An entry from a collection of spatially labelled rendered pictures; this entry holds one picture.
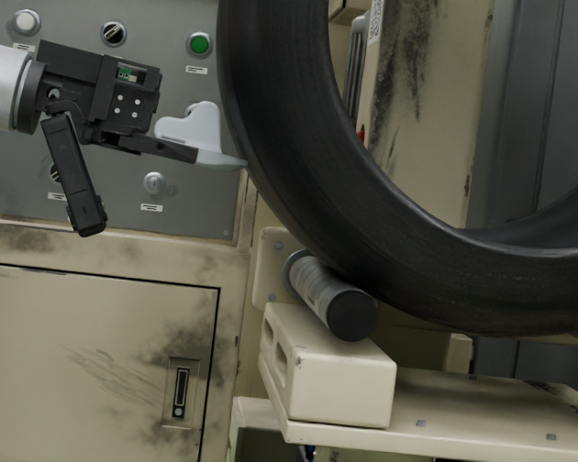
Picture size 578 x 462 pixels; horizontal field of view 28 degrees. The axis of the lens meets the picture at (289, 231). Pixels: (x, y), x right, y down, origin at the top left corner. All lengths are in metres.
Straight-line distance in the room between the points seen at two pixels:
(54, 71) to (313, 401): 0.38
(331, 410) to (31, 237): 0.72
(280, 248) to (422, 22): 0.31
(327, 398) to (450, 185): 0.45
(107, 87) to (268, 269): 0.36
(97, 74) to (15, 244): 0.58
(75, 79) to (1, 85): 0.07
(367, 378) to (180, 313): 0.64
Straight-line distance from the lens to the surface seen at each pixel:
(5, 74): 1.06
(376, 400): 0.99
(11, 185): 1.65
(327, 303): 0.99
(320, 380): 0.98
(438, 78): 1.37
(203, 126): 1.06
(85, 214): 1.06
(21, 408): 1.63
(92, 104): 1.05
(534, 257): 1.01
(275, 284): 1.32
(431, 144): 1.36
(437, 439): 1.01
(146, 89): 1.05
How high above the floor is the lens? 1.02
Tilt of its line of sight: 3 degrees down
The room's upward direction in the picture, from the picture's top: 7 degrees clockwise
